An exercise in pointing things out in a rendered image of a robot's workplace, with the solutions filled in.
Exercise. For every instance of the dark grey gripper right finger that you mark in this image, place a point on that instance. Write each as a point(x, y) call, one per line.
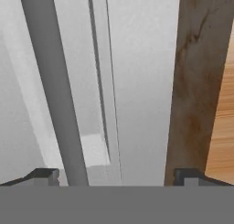
point(190, 177)

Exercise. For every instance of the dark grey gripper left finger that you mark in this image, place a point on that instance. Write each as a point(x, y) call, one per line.
point(42, 176)

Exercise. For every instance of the white panelled cabinet door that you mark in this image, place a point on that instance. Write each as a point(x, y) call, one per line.
point(80, 66)

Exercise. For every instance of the plain white cabinet front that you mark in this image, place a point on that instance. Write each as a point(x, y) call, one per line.
point(143, 81)

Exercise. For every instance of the brown wooden toe kick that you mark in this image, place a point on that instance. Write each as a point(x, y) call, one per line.
point(198, 66)

